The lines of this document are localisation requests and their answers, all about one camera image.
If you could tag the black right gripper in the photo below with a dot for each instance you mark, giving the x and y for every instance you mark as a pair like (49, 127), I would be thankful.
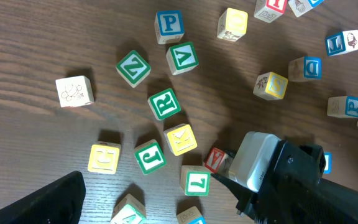
(294, 190)

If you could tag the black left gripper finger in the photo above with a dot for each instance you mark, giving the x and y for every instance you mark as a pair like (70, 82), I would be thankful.
(58, 202)

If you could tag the red A wooden block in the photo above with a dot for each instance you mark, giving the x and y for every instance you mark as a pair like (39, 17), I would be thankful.
(219, 161)

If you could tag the blue 2 wooden block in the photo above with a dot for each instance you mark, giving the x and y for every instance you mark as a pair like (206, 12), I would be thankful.
(328, 166)

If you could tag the green L wooden block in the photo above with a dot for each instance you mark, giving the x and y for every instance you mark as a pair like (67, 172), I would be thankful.
(195, 180)

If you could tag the blue T wooden block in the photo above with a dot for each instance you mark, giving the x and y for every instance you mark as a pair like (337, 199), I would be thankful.
(191, 216)

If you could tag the yellow G wooden block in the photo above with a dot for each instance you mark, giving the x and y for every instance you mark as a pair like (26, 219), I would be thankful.
(104, 157)

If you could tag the green 4 wooden block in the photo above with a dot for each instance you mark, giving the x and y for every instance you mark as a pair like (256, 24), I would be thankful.
(129, 211)

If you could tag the yellow K wooden block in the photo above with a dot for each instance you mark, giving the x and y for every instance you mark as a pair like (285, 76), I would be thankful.
(181, 139)

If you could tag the green J left wooden block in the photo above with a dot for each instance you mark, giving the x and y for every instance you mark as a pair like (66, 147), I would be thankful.
(150, 157)

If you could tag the yellow S wooden block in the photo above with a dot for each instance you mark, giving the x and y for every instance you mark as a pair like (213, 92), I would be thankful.
(270, 86)

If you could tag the green R wooden block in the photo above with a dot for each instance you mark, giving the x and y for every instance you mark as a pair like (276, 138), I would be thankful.
(164, 104)

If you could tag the blue p wooden block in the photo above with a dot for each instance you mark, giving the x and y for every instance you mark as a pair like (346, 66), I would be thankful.
(343, 107)
(169, 27)

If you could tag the blue D centre wooden block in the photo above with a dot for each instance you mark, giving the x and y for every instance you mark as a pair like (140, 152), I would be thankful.
(305, 69)

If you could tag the blue d wooden block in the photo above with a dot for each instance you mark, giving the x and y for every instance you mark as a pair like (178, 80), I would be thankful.
(305, 69)
(300, 7)

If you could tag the green Z wooden block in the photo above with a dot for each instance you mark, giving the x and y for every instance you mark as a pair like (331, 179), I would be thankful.
(133, 68)

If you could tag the green V wooden block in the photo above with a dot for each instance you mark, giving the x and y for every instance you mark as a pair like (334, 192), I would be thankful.
(182, 58)

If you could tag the yellow O wooden block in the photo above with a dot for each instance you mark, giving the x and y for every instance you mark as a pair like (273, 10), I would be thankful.
(232, 24)

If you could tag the plain picture wooden block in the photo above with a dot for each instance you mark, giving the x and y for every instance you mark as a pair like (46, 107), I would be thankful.
(342, 43)

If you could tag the red Y wooden block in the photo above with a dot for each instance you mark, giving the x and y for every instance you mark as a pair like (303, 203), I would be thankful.
(269, 10)

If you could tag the blue P left wooden block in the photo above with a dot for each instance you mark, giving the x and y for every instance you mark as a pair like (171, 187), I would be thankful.
(169, 27)

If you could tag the blue D far wooden block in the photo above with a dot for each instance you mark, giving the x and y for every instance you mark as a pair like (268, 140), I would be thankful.
(300, 7)

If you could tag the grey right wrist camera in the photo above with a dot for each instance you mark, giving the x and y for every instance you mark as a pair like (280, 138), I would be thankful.
(252, 160)

